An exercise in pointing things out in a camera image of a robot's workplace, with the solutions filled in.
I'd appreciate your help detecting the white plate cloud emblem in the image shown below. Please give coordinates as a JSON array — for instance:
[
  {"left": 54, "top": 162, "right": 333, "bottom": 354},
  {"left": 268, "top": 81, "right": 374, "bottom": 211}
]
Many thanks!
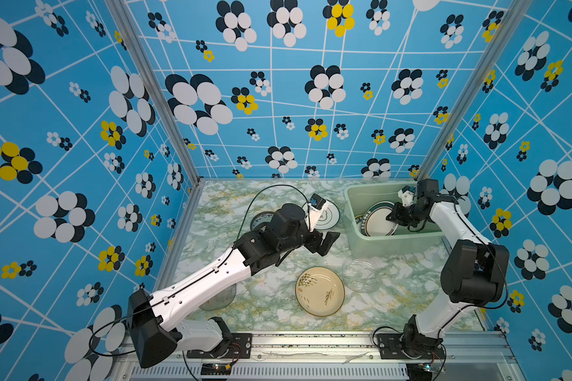
[{"left": 315, "top": 200, "right": 340, "bottom": 231}]

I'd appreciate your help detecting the light green plastic bin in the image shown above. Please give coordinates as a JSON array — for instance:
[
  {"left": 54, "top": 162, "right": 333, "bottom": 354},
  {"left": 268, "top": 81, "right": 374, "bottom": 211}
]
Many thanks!
[{"left": 342, "top": 180, "right": 451, "bottom": 258}]

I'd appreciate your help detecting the green red rim white plate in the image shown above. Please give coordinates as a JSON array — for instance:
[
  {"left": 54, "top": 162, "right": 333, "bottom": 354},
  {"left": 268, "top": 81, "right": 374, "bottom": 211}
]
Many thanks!
[{"left": 359, "top": 202, "right": 398, "bottom": 237}]

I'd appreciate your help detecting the beige bamboo print plate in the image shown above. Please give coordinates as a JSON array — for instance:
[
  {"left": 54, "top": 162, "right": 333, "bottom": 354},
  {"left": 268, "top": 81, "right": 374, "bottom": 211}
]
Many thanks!
[{"left": 295, "top": 267, "right": 346, "bottom": 318}]

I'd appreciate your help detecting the blue patterned small plate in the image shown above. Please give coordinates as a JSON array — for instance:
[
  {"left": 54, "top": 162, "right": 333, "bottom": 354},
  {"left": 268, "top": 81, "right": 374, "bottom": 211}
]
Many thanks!
[{"left": 249, "top": 211, "right": 274, "bottom": 230}]

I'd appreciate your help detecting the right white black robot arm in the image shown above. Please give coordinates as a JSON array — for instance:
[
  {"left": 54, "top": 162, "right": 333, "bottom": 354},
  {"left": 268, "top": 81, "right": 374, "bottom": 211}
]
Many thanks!
[{"left": 386, "top": 179, "right": 509, "bottom": 357}]

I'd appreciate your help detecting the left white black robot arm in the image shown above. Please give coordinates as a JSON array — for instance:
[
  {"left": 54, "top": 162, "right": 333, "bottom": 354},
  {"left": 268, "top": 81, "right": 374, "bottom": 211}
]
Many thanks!
[{"left": 126, "top": 195, "right": 339, "bottom": 368}]

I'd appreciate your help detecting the greenish glass plate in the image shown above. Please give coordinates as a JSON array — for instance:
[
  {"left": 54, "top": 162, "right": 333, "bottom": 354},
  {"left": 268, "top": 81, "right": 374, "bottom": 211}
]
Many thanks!
[{"left": 200, "top": 284, "right": 237, "bottom": 311}]

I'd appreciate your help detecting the right controller board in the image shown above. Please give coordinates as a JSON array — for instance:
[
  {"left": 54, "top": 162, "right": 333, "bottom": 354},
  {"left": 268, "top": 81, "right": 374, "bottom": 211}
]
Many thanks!
[{"left": 407, "top": 364, "right": 434, "bottom": 381}]

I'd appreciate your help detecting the controller board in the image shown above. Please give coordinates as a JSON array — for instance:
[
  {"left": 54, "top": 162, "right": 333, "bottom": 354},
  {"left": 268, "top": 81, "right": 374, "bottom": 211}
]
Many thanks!
[
  {"left": 200, "top": 364, "right": 233, "bottom": 377},
  {"left": 407, "top": 364, "right": 434, "bottom": 381}
]

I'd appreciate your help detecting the left controller board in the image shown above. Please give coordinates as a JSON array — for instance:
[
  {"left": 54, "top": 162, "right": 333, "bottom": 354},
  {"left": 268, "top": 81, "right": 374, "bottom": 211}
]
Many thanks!
[{"left": 200, "top": 364, "right": 233, "bottom": 377}]

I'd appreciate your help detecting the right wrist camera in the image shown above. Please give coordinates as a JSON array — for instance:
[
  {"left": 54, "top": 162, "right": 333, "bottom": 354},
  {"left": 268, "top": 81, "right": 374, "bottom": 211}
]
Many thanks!
[{"left": 398, "top": 186, "right": 416, "bottom": 206}]

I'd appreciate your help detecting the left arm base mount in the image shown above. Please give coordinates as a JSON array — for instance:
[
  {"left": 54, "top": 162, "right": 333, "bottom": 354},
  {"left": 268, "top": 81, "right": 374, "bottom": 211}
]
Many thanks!
[{"left": 186, "top": 333, "right": 253, "bottom": 360}]

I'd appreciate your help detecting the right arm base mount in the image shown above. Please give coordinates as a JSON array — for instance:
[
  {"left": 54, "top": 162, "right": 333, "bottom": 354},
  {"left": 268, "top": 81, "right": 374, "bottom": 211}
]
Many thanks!
[{"left": 373, "top": 333, "right": 446, "bottom": 362}]

